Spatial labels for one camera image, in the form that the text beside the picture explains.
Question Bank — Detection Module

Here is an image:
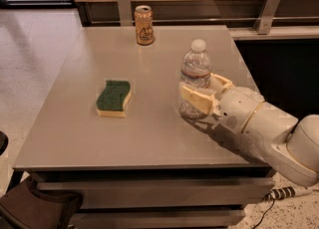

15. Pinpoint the dark chair seat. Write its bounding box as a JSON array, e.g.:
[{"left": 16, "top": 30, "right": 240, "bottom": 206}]
[{"left": 0, "top": 177, "right": 83, "bottom": 229}]

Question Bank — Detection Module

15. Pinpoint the gold soda can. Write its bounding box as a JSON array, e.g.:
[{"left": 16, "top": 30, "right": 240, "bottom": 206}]
[{"left": 135, "top": 5, "right": 155, "bottom": 46}]

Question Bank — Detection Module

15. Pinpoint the clear plastic water bottle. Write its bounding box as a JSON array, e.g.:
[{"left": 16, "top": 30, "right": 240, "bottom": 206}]
[{"left": 178, "top": 39, "right": 212, "bottom": 119}]

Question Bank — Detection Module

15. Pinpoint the metal wall bracket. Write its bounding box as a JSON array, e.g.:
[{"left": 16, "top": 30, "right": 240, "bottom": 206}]
[
  {"left": 253, "top": 0, "right": 281, "bottom": 35},
  {"left": 117, "top": 0, "right": 133, "bottom": 27}
]

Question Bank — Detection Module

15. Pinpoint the left metal wall bracket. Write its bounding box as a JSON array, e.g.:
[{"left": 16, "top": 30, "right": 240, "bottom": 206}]
[{"left": 117, "top": 0, "right": 133, "bottom": 27}]

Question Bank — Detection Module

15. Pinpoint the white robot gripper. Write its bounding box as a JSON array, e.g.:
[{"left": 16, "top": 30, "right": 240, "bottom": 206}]
[{"left": 179, "top": 73, "right": 265, "bottom": 133}]

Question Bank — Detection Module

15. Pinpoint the right metal wall bracket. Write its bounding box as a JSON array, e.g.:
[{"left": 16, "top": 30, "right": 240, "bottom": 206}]
[{"left": 253, "top": 0, "right": 281, "bottom": 35}]

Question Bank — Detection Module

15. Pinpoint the grey table with drawers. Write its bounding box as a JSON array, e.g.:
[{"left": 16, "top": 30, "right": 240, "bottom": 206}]
[{"left": 13, "top": 26, "right": 273, "bottom": 229}]

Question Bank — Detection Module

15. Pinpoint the green and yellow sponge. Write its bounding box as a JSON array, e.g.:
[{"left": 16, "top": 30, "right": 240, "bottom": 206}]
[{"left": 96, "top": 80, "right": 132, "bottom": 117}]

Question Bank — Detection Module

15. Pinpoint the black round object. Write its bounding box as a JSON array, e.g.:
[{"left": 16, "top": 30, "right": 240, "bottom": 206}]
[{"left": 0, "top": 131, "right": 8, "bottom": 155}]

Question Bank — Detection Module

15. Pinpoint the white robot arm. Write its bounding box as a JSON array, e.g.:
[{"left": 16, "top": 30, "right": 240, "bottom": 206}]
[{"left": 179, "top": 73, "right": 319, "bottom": 186}]

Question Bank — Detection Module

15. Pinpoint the white power strip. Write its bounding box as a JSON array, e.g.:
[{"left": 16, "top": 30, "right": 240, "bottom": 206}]
[{"left": 264, "top": 186, "right": 313, "bottom": 201}]

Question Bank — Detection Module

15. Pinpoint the black power cable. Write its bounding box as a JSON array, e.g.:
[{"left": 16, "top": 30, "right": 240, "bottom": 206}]
[{"left": 250, "top": 198, "right": 277, "bottom": 229}]

